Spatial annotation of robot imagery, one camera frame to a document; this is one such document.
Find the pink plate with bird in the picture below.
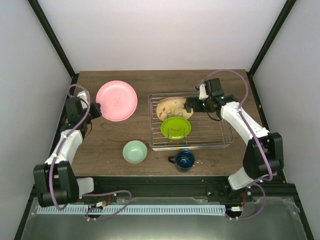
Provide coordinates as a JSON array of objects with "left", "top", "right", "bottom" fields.
[{"left": 155, "top": 97, "right": 194, "bottom": 121}]

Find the plain pink plate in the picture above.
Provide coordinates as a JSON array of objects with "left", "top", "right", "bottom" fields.
[{"left": 95, "top": 80, "right": 138, "bottom": 122}]

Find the lime green plate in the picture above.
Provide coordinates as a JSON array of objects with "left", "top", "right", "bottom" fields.
[{"left": 160, "top": 116, "right": 192, "bottom": 140}]

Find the chrome wire dish rack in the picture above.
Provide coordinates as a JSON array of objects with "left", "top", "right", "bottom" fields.
[{"left": 148, "top": 92, "right": 234, "bottom": 151}]

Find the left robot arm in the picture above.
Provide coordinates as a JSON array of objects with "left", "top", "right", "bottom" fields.
[{"left": 33, "top": 98, "right": 102, "bottom": 211}]

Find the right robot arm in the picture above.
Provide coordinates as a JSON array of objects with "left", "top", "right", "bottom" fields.
[{"left": 184, "top": 94, "right": 284, "bottom": 202}]

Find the dark blue mug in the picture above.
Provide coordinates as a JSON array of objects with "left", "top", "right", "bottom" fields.
[{"left": 168, "top": 150, "right": 196, "bottom": 173}]

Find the mint green bowl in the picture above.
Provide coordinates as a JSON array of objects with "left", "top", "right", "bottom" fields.
[{"left": 122, "top": 140, "right": 148, "bottom": 164}]

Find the light blue slotted strip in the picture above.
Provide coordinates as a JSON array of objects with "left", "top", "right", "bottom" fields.
[{"left": 36, "top": 205, "right": 226, "bottom": 216}]

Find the metal front panel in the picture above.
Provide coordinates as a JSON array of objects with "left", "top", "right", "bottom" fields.
[{"left": 21, "top": 197, "right": 313, "bottom": 240}]

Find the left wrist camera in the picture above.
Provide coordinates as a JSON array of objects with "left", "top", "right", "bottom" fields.
[{"left": 65, "top": 93, "right": 88, "bottom": 125}]

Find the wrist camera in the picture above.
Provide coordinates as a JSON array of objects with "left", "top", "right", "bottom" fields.
[
  {"left": 195, "top": 78, "right": 224, "bottom": 100},
  {"left": 65, "top": 93, "right": 88, "bottom": 125}
]

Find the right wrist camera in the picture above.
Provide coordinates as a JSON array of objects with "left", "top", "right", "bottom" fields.
[{"left": 195, "top": 78, "right": 224, "bottom": 100}]

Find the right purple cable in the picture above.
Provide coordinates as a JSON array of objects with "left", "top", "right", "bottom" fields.
[{"left": 197, "top": 68, "right": 274, "bottom": 222}]

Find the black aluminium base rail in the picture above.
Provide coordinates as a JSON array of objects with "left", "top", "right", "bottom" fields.
[{"left": 32, "top": 175, "right": 296, "bottom": 203}]

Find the left black frame post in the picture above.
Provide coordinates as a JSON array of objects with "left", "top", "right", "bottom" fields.
[{"left": 27, "top": 0, "right": 77, "bottom": 78}]

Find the black frame post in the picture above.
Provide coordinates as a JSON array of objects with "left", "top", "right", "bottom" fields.
[
  {"left": 27, "top": 0, "right": 77, "bottom": 78},
  {"left": 248, "top": 0, "right": 297, "bottom": 76}
]

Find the right black frame post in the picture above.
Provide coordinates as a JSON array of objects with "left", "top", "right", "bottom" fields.
[{"left": 248, "top": 0, "right": 297, "bottom": 76}]

